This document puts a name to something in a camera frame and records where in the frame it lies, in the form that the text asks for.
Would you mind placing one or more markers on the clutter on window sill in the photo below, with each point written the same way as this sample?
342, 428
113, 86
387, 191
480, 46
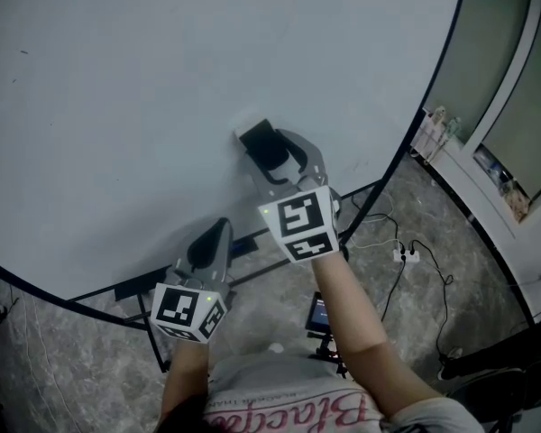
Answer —
509, 187

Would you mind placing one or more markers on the person's white printed shirt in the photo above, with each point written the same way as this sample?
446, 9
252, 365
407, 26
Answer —
275, 386

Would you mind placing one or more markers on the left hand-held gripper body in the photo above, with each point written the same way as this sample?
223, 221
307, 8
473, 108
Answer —
180, 309

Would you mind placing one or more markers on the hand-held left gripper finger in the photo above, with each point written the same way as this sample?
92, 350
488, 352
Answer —
225, 255
196, 248

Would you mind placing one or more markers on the whiteboard on black stand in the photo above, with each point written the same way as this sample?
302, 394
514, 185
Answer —
117, 106

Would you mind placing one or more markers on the black clamp mount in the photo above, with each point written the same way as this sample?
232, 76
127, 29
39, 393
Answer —
329, 350

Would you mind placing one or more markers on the window with gray blind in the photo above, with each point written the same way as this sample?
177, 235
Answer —
523, 147
478, 48

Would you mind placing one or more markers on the black whiteboard eraser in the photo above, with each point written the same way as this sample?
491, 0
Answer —
262, 146

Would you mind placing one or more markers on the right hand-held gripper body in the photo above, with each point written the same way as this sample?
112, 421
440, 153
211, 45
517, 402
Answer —
302, 223

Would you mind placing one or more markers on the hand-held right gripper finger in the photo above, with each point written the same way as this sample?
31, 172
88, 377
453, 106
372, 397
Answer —
258, 178
313, 153

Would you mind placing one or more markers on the person's left forearm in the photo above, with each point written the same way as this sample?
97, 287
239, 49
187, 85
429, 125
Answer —
187, 372

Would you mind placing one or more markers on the white power strip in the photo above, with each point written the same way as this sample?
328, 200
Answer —
406, 255

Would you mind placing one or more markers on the person's right forearm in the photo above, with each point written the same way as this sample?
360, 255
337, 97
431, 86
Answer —
351, 323

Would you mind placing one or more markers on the black phone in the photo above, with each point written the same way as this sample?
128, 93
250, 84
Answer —
318, 311

